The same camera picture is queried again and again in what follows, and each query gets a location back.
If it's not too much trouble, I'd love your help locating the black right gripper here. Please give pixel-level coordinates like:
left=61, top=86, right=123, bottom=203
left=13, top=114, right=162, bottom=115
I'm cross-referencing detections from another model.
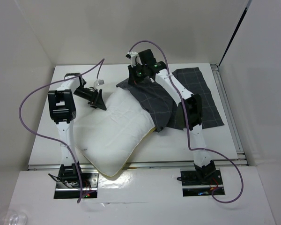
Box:
left=127, top=62, right=147, bottom=85

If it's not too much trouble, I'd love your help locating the clear plastic object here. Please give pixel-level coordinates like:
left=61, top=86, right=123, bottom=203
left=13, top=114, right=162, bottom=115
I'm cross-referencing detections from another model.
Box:
left=0, top=210, right=28, bottom=225

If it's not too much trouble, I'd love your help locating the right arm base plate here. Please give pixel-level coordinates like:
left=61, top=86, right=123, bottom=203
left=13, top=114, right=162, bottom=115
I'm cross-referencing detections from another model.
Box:
left=177, top=170, right=225, bottom=197

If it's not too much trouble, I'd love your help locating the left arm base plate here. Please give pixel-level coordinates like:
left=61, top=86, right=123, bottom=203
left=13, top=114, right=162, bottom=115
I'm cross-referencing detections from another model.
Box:
left=51, top=172, right=99, bottom=199

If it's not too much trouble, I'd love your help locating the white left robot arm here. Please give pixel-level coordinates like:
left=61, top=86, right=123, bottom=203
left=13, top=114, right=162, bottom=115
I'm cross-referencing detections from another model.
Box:
left=47, top=73, right=107, bottom=187

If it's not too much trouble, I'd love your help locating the dark grey checked pillowcase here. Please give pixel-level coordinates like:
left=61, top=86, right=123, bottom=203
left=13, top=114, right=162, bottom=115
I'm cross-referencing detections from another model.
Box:
left=117, top=67, right=224, bottom=132

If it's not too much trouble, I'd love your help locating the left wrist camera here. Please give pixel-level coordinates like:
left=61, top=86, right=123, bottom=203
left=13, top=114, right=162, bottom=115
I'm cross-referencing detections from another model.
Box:
left=93, top=79, right=104, bottom=90

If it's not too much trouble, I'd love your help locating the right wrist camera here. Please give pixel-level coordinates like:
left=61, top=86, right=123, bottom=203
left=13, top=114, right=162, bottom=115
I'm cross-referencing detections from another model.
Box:
left=126, top=51, right=139, bottom=67

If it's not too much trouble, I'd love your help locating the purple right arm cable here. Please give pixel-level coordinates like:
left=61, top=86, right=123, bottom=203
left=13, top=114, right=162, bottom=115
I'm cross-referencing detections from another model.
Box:
left=128, top=40, right=244, bottom=203

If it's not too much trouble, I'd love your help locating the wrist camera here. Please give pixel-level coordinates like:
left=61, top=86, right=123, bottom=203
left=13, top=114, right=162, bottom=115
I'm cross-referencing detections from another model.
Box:
left=126, top=51, right=139, bottom=67
left=93, top=79, right=104, bottom=90

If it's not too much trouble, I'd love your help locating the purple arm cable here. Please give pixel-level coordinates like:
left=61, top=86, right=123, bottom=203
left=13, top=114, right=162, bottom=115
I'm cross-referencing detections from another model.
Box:
left=18, top=58, right=105, bottom=203
left=128, top=40, right=244, bottom=203

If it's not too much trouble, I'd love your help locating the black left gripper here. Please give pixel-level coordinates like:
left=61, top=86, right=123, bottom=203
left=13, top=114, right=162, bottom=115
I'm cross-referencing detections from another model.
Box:
left=73, top=86, right=106, bottom=112

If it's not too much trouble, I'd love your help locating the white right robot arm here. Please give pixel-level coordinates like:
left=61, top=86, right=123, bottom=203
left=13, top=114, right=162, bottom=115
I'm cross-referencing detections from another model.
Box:
left=126, top=49, right=216, bottom=184

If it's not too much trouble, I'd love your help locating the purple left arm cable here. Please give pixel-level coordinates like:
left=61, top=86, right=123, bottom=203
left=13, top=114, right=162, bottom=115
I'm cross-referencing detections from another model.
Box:
left=18, top=58, right=105, bottom=203

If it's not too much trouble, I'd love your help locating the white pillow yellow edge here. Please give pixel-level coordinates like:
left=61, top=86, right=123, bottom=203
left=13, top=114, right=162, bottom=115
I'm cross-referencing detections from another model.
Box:
left=74, top=88, right=155, bottom=177

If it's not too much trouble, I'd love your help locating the aluminium rail frame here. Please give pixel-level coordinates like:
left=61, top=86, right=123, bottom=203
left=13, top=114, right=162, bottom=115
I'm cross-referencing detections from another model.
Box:
left=28, top=63, right=247, bottom=170

